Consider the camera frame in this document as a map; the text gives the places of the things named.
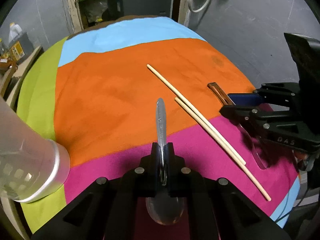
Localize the bamboo chopstick paired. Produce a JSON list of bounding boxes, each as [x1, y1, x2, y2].
[[147, 64, 246, 165], [175, 97, 271, 202]]

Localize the white plastic utensil holder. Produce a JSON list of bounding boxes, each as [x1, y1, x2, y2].
[[1, 100, 71, 203]]

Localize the multicolour striped cloth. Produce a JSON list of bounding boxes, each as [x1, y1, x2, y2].
[[17, 17, 300, 232]]

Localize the dark grey cabinet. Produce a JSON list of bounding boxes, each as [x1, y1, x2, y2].
[[107, 0, 171, 19]]

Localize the wooden cutting board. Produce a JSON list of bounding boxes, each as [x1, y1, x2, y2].
[[0, 59, 18, 100]]

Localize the large oil jug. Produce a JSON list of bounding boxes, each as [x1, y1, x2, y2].
[[8, 22, 34, 64]]

